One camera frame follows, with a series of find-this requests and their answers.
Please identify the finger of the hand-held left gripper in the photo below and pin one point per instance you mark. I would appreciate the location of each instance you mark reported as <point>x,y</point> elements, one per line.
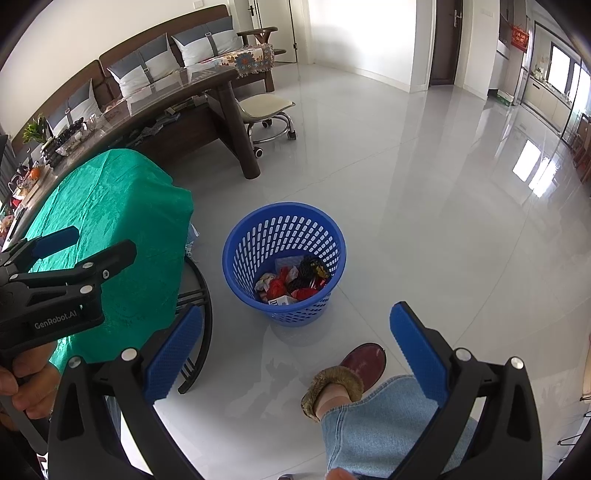
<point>55,242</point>
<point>92,267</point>

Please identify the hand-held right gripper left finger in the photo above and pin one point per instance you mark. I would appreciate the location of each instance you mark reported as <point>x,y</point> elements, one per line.
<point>173,355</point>

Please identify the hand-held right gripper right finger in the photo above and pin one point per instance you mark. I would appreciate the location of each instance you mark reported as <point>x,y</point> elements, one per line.
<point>418,355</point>

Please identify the blue plastic basket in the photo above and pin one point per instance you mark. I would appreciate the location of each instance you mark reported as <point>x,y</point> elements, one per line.
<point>240,277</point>

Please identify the white green milk carton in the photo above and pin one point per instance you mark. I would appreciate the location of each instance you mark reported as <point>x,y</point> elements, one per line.
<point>284,301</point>

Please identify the red plastic bag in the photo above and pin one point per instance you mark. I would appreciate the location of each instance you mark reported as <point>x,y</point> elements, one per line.
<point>277,288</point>

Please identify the black mesh bundle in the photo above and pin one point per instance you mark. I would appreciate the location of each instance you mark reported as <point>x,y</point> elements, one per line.
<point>309,272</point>

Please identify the person's left hand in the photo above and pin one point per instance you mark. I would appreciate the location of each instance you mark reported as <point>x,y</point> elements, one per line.
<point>32,397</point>

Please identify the person's right hand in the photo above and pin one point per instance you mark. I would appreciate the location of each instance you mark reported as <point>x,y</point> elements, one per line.
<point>341,474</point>

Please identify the maroon fur-lined slipper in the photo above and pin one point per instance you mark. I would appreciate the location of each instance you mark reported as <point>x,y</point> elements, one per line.
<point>364,362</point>

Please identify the green tablecloth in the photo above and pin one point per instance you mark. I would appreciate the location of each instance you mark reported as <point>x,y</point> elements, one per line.
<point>115,207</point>

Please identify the orange fruit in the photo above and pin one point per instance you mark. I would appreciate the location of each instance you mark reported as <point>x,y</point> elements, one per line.
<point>34,174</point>

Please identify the person's leg blue jeans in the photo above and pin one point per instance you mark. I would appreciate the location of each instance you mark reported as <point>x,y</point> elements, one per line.
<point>369,424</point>

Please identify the glass fruit bowl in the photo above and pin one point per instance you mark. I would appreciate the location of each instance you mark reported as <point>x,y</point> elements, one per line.
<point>76,136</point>

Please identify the potted green plant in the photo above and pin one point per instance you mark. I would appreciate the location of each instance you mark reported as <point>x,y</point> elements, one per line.
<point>39,134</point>

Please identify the grey white pillow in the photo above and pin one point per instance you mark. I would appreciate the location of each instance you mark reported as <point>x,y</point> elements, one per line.
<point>78,108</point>
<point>143,67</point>
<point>207,44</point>

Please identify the dark wooden coffee table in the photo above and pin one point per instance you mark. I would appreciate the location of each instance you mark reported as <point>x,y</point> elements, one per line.
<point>184,92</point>

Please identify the cream rolling stool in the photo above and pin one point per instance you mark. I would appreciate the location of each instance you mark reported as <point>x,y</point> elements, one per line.
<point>265,106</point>

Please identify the floral sofa throw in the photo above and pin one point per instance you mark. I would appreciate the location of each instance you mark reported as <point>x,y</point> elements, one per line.
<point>249,57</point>

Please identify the green cardboard box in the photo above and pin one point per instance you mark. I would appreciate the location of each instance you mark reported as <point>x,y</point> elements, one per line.
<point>505,98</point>

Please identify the brown wooden sofa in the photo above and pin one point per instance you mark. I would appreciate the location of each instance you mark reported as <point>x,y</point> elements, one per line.
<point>256,33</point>

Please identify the kitchen counter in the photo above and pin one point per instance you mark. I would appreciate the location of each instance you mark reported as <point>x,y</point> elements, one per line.
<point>547,99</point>

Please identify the white door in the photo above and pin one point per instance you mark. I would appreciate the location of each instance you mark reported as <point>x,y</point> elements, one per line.
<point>272,27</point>

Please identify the dark wooden door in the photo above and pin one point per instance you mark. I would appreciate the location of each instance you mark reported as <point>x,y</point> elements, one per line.
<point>445,41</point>

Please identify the black metal table frame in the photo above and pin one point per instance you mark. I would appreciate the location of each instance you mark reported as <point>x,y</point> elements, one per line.
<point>205,323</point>

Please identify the red wall hanging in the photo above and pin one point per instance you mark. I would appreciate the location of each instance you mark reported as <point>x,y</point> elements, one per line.
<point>519,37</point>

